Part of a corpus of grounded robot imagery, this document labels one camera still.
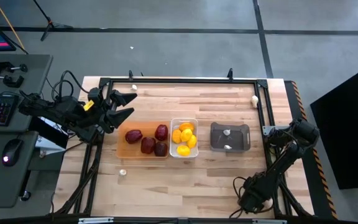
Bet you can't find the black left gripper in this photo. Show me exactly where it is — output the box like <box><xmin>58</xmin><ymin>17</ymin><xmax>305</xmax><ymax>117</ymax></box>
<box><xmin>94</xmin><ymin>89</ymin><xmax>138</xmax><ymax>134</ymax></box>

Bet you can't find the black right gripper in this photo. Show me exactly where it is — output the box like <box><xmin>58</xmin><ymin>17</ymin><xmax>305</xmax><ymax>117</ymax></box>
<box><xmin>237</xmin><ymin>172</ymin><xmax>275</xmax><ymax>214</ymax></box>

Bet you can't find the dark red apple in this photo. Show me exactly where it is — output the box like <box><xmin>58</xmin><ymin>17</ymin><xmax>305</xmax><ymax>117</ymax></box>
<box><xmin>154</xmin><ymin>141</ymin><xmax>168</xmax><ymax>157</ymax></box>
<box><xmin>124</xmin><ymin>129</ymin><xmax>144</xmax><ymax>145</ymax></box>
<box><xmin>154</xmin><ymin>124</ymin><xmax>169</xmax><ymax>142</ymax></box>
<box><xmin>140</xmin><ymin>136</ymin><xmax>157</xmax><ymax>155</ymax></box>

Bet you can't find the orange translucent plastic basket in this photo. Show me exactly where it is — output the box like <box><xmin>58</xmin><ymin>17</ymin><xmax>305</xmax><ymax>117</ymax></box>
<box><xmin>116</xmin><ymin>120</ymin><xmax>171</xmax><ymax>159</ymax></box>

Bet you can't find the white plastic basket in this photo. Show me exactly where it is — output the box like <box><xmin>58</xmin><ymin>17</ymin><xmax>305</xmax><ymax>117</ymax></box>
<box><xmin>168</xmin><ymin>117</ymin><xmax>200</xmax><ymax>159</ymax></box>

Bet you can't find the grey plastic basket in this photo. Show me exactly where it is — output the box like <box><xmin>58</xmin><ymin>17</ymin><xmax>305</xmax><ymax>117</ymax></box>
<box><xmin>209</xmin><ymin>121</ymin><xmax>251</xmax><ymax>153</ymax></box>

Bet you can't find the grey mounting plate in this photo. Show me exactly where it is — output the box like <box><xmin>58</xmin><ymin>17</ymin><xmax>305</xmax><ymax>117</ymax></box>
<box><xmin>262</xmin><ymin>125</ymin><xmax>281</xmax><ymax>136</ymax></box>

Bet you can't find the black flat box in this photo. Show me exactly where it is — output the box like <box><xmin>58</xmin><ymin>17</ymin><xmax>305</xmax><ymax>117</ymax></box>
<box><xmin>29</xmin><ymin>116</ymin><xmax>70</xmax><ymax>149</ymax></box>

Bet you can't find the black tripod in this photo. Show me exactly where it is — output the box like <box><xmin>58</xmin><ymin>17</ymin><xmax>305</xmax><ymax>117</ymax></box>
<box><xmin>31</xmin><ymin>0</ymin><xmax>74</xmax><ymax>42</ymax></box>

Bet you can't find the black screw clamp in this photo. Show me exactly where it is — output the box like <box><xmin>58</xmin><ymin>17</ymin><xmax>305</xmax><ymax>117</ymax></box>
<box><xmin>0</xmin><ymin>60</ymin><xmax>29</xmax><ymax>74</ymax></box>
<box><xmin>0</xmin><ymin>72</ymin><xmax>25</xmax><ymax>89</ymax></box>

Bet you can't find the large black panel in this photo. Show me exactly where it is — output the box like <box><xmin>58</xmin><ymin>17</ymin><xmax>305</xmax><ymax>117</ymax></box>
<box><xmin>309</xmin><ymin>60</ymin><xmax>358</xmax><ymax>190</ymax></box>

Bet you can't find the black computer mouse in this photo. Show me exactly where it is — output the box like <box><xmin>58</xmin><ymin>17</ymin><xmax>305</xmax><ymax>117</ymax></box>
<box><xmin>1</xmin><ymin>138</ymin><xmax>25</xmax><ymax>167</ymax></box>

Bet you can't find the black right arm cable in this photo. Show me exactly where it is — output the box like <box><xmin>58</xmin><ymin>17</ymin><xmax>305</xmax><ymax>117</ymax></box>
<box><xmin>228</xmin><ymin>175</ymin><xmax>249</xmax><ymax>218</ymax></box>

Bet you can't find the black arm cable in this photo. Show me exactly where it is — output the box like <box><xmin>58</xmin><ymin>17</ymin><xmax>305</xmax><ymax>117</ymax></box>
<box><xmin>50</xmin><ymin>70</ymin><xmax>90</xmax><ymax>103</ymax></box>
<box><xmin>228</xmin><ymin>175</ymin><xmax>249</xmax><ymax>218</ymax></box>

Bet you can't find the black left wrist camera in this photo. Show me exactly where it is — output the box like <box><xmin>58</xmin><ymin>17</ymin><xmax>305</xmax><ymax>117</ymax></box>
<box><xmin>87</xmin><ymin>86</ymin><xmax>104</xmax><ymax>102</ymax></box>

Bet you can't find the silver metal bracket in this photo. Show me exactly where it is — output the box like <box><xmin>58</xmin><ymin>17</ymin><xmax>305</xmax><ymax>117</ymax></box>
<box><xmin>78</xmin><ymin>217</ymin><xmax>114</xmax><ymax>224</ymax></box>
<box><xmin>252</xmin><ymin>218</ymin><xmax>288</xmax><ymax>224</ymax></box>

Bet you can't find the black aluminium table frame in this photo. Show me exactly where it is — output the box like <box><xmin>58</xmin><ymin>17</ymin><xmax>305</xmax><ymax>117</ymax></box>
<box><xmin>50</xmin><ymin>76</ymin><xmax>315</xmax><ymax>218</ymax></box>

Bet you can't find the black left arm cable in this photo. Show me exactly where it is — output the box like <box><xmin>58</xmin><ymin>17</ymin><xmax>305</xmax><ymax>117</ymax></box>
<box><xmin>50</xmin><ymin>70</ymin><xmax>90</xmax><ymax>103</ymax></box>

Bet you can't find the yellow hanging cable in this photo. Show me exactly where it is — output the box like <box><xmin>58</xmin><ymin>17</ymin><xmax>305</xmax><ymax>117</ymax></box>
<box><xmin>0</xmin><ymin>0</ymin><xmax>27</xmax><ymax>50</ymax></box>

